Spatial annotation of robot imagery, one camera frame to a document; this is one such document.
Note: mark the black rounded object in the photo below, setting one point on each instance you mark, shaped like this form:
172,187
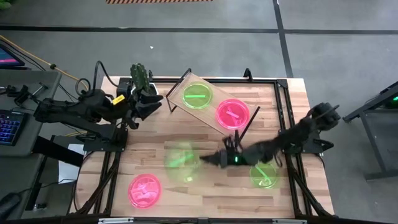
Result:
8,203

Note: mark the black metal stand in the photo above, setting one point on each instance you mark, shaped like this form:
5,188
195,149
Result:
373,119

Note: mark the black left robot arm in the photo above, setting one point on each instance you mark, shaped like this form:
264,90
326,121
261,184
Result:
93,107

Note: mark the black metal clamp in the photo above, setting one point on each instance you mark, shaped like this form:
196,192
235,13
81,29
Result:
20,93

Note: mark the grey desk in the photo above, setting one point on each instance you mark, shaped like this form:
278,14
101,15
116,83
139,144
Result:
18,169

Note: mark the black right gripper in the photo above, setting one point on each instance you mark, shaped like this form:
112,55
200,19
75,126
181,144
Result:
231,159

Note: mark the silver metal bracket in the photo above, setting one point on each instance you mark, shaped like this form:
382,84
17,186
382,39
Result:
289,221
115,220

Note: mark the black frame foot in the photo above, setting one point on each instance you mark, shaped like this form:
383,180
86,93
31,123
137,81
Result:
150,75
247,74

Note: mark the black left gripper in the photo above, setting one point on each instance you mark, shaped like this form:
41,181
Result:
133,107

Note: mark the pink transparent plastic plate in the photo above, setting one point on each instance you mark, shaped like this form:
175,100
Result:
144,190
233,119

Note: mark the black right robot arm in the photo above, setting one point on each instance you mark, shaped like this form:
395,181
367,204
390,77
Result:
292,137

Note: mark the green transparent plastic plate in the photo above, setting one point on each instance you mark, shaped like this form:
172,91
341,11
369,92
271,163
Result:
264,180
197,101
180,161

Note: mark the green cactus toy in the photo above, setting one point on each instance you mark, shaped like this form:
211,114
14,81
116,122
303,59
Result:
140,76

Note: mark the computer monitor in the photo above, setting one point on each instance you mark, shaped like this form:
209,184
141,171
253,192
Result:
7,57

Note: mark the backlit black keyboard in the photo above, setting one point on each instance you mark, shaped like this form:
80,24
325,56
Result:
9,127

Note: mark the green plush object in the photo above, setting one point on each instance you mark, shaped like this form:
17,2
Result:
4,3

